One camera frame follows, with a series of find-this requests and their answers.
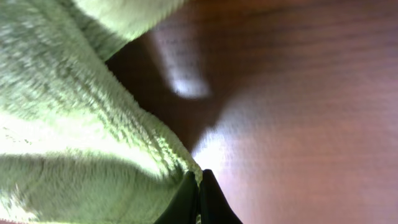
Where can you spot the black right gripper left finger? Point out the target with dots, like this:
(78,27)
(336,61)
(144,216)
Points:
(183,207)

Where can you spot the light green microfiber cloth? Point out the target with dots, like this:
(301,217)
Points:
(76,147)

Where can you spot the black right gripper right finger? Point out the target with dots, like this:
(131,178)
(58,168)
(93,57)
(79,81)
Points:
(214,207)

